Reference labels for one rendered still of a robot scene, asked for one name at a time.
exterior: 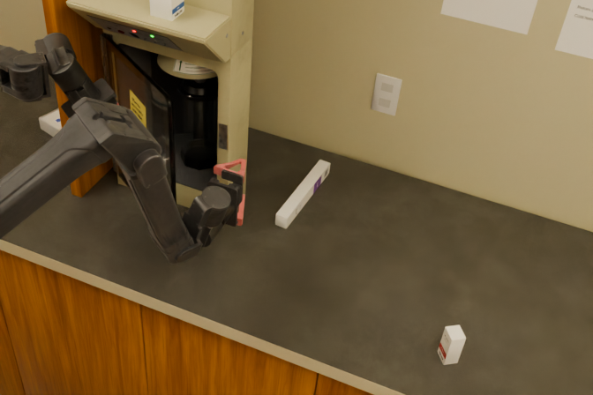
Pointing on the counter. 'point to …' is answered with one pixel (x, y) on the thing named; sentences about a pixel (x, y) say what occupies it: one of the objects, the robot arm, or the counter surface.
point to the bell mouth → (183, 69)
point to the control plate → (135, 33)
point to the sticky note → (138, 108)
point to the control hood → (208, 40)
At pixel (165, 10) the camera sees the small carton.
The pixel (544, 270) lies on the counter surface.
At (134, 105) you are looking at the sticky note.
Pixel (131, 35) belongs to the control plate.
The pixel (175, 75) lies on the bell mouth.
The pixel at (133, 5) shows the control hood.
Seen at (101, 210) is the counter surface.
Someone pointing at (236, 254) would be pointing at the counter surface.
